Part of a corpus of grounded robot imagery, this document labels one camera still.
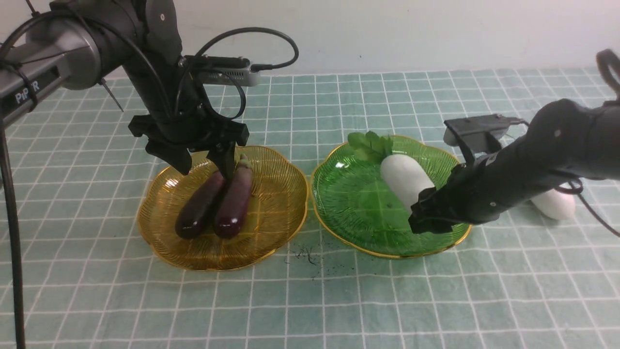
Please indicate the white radish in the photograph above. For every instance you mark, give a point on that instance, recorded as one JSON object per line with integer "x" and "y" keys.
{"x": 555, "y": 205}
{"x": 402, "y": 174}

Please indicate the purple eggplant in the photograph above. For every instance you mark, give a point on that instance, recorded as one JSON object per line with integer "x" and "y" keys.
{"x": 234, "y": 206}
{"x": 199, "y": 211}

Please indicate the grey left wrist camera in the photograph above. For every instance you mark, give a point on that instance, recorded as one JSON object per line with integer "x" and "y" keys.
{"x": 224, "y": 70}

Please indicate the amber plastic plate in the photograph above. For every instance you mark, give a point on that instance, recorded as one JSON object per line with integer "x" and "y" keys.
{"x": 277, "y": 210}

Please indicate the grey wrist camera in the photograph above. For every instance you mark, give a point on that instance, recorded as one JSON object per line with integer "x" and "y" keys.
{"x": 478, "y": 134}
{"x": 224, "y": 70}

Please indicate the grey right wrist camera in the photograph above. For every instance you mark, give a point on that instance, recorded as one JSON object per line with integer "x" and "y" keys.
{"x": 478, "y": 134}

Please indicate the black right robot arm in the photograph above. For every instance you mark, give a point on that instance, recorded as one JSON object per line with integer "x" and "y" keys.
{"x": 564, "y": 142}

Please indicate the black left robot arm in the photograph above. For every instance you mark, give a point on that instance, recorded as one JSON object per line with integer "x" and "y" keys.
{"x": 78, "y": 42}

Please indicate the green checkered tablecloth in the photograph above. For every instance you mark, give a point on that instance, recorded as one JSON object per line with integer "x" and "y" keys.
{"x": 91, "y": 282}

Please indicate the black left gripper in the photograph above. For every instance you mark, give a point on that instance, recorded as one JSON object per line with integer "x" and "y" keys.
{"x": 170, "y": 137}

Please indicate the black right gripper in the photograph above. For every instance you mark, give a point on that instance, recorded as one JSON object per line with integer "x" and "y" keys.
{"x": 439, "y": 211}

